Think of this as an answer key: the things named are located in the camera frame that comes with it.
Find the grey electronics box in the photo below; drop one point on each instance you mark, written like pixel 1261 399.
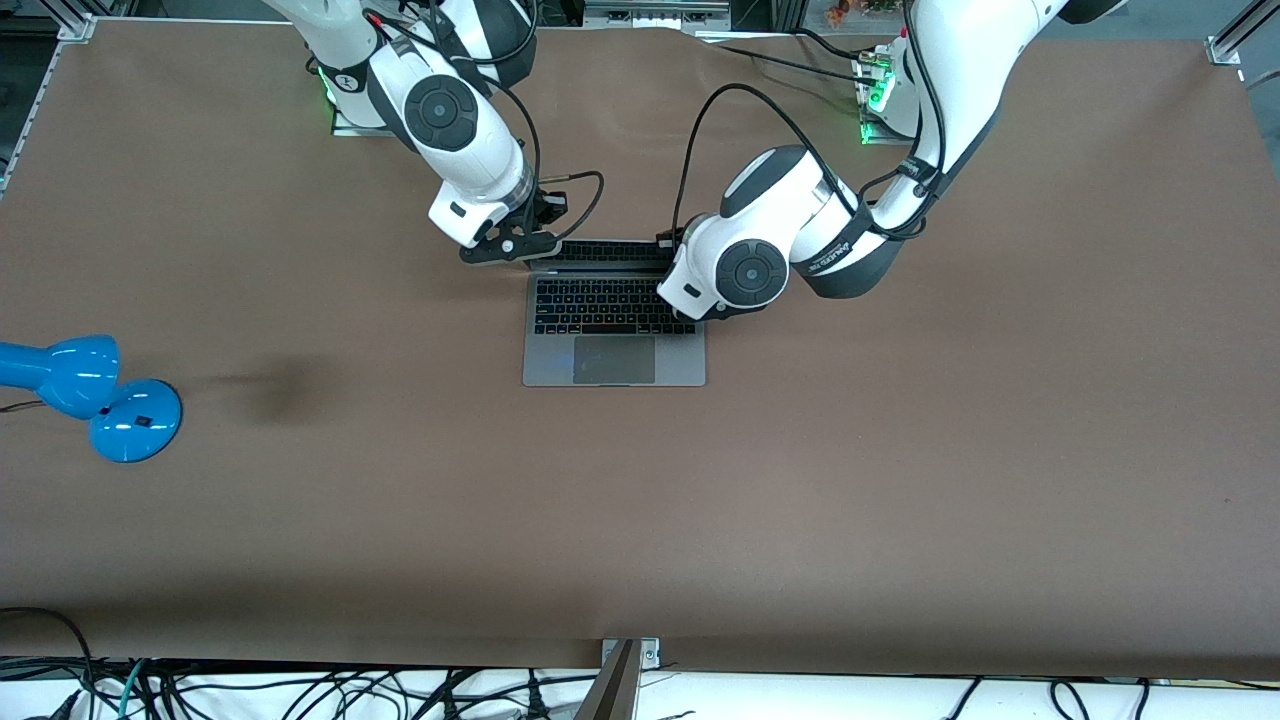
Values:
pixel 655 14

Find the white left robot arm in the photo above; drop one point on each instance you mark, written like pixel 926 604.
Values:
pixel 750 275

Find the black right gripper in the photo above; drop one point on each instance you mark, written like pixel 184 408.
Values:
pixel 546 208

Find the aluminium table corner bracket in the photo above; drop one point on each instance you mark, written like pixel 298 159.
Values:
pixel 1240 35
pixel 75 20

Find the aluminium table edge bracket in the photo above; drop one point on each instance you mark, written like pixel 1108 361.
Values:
pixel 648 655

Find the blue desk lamp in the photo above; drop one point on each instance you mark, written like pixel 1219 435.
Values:
pixel 135 425

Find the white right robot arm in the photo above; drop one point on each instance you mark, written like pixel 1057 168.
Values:
pixel 440 110

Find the silver grey laptop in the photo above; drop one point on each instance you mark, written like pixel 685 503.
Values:
pixel 614 360

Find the grey metal beam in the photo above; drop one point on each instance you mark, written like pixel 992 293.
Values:
pixel 610 690

